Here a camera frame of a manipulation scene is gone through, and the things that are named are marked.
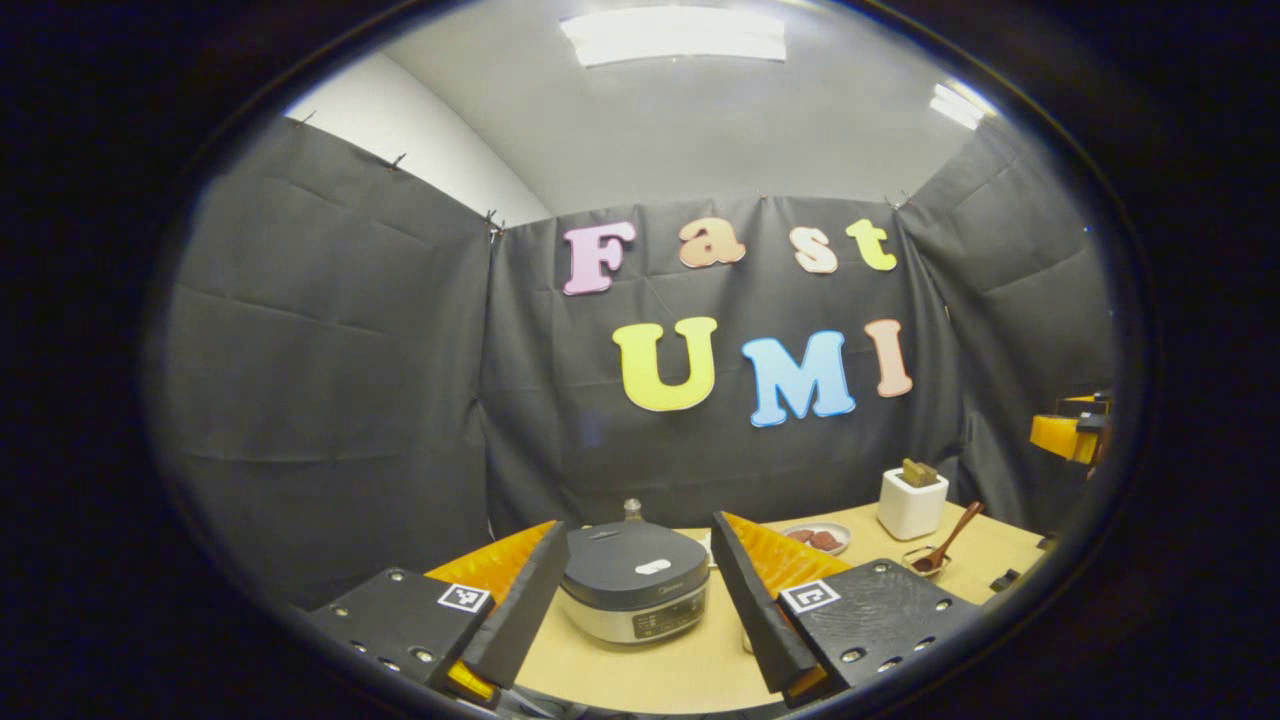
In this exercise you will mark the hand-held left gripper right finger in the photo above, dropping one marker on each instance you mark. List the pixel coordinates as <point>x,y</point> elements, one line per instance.
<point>760,625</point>

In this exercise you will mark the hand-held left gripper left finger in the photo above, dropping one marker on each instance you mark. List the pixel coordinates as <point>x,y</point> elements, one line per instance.
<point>520,615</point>

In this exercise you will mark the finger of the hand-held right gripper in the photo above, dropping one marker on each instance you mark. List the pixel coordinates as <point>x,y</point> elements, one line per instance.
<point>1055,438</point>
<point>1085,400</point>

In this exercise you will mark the dark grey rice cooker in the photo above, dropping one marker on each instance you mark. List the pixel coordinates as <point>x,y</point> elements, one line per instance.
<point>635,570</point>

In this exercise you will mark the brown wooden spoon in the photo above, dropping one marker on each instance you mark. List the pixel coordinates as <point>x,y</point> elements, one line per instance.
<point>955,530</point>

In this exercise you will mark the white chopstick holder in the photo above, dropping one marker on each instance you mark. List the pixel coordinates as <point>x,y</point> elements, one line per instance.
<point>908,510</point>

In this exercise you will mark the red meat piece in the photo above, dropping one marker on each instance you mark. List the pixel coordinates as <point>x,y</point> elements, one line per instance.
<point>800,537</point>
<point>825,541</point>

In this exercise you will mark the round white plate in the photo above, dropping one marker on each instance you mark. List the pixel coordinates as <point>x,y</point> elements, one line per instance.
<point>846,540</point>

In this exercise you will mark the small black block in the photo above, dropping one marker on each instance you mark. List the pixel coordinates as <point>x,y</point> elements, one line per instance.
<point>1005,580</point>

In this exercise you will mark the small clear glass bottle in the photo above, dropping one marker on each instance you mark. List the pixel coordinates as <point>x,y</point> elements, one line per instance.
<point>632,512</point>

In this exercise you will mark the small square glass bowl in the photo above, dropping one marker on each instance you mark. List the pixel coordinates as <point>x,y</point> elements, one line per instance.
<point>911,556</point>

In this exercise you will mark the black backdrop cloth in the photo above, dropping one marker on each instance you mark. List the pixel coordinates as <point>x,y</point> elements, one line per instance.
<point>350,380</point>

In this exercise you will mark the large ceiling light panel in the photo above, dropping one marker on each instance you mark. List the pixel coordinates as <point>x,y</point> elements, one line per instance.
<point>670,35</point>

